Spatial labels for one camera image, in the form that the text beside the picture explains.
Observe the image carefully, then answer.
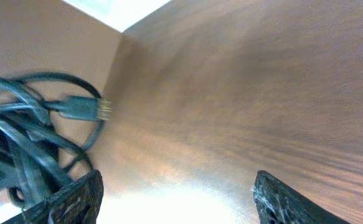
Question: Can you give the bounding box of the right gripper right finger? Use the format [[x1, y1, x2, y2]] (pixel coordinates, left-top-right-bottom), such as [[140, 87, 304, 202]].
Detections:
[[253, 170, 348, 224]]

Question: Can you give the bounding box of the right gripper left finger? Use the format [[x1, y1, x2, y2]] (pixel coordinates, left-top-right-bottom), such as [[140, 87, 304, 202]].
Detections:
[[4, 170, 104, 224]]

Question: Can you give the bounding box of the black cable bundle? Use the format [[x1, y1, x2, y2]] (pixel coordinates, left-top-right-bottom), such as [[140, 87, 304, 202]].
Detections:
[[0, 72, 113, 208]]

